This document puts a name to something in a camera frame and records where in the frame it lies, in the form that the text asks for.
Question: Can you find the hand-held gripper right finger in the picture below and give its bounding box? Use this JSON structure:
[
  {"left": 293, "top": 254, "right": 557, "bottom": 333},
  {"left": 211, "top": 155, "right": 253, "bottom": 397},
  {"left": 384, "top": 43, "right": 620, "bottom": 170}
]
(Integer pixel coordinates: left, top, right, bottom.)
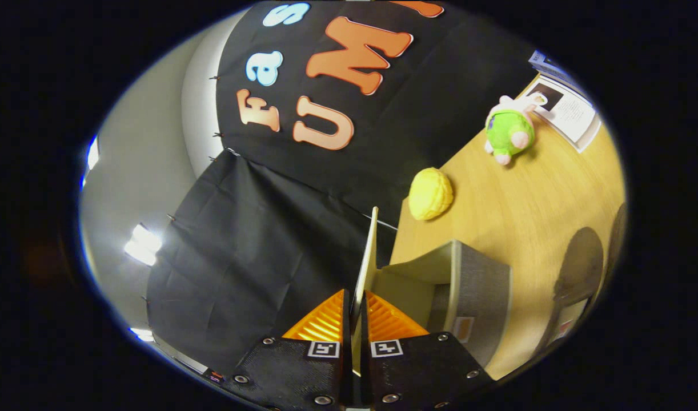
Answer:
[{"left": 358, "top": 290, "right": 498, "bottom": 411}]

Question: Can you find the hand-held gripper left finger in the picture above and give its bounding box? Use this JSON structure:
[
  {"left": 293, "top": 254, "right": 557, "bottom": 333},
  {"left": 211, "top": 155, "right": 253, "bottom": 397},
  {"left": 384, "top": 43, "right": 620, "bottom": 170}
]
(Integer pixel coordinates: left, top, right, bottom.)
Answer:
[{"left": 212, "top": 288, "right": 352, "bottom": 411}]

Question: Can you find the grey fabric storage box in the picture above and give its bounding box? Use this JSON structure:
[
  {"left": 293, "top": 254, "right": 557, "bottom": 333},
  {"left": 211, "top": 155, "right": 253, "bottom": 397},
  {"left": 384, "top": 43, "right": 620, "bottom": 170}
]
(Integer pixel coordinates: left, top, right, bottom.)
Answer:
[{"left": 352, "top": 207, "right": 512, "bottom": 377}]

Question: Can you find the brown fuzzy shoe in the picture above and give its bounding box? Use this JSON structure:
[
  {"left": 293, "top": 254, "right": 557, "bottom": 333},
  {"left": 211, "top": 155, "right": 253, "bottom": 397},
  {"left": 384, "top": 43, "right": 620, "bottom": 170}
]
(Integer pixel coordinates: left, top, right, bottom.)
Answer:
[
  {"left": 540, "top": 227, "right": 605, "bottom": 346},
  {"left": 603, "top": 203, "right": 628, "bottom": 275}
]

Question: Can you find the yellow plush toy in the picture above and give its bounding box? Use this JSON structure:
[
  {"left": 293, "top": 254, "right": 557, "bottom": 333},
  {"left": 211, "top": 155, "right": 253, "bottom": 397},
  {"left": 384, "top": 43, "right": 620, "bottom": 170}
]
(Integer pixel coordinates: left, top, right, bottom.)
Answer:
[{"left": 408, "top": 167, "right": 454, "bottom": 221}]

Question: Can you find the wide ceiling light panel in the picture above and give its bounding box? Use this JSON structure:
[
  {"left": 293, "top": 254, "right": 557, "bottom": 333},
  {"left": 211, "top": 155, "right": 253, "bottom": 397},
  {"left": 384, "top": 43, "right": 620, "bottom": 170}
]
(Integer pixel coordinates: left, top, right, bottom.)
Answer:
[{"left": 123, "top": 224, "right": 162, "bottom": 266}]

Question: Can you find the green and pink plush toy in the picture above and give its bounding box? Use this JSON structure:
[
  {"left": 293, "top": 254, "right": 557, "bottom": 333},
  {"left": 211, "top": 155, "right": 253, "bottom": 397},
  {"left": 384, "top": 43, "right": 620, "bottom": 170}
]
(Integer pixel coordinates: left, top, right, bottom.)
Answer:
[{"left": 484, "top": 94, "right": 547, "bottom": 166}]

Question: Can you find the white book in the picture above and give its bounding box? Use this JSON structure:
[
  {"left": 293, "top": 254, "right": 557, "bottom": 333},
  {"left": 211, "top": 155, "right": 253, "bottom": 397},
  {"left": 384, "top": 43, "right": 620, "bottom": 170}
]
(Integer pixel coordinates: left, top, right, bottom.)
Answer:
[{"left": 523, "top": 77, "right": 602, "bottom": 154}]

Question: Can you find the blue book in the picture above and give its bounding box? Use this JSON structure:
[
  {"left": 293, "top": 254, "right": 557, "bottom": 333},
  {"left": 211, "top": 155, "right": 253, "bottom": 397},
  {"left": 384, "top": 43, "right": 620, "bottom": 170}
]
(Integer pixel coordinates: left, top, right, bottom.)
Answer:
[{"left": 528, "top": 50, "right": 584, "bottom": 95}]

